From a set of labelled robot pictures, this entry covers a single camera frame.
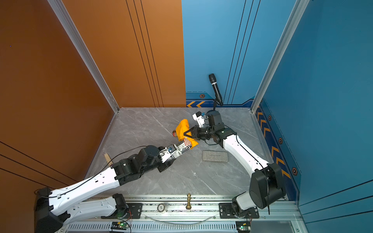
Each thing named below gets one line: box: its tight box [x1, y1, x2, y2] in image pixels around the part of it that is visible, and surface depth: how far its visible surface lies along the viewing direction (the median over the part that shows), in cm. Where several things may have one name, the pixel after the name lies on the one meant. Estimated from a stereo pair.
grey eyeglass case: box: [202, 149, 229, 163], surface depth 91 cm
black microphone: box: [208, 73, 224, 107], surface depth 99 cm
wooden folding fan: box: [102, 152, 114, 167], surface depth 93 cm
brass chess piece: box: [185, 193, 192, 210], surface depth 77 cm
